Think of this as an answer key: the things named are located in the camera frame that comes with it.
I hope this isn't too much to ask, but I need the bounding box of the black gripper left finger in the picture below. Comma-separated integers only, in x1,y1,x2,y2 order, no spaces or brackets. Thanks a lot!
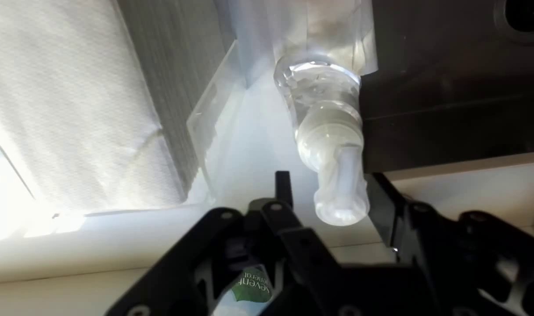
105,170,361,316

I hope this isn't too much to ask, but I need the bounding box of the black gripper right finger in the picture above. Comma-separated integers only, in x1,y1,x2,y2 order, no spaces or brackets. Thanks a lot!
365,170,534,316

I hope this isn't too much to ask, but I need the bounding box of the clear pump bottle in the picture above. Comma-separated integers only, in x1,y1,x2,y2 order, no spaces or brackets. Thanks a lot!
270,54,373,228

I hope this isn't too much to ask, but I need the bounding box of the white paper towel roll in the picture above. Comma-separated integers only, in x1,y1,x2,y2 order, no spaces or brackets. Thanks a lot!
0,0,187,214

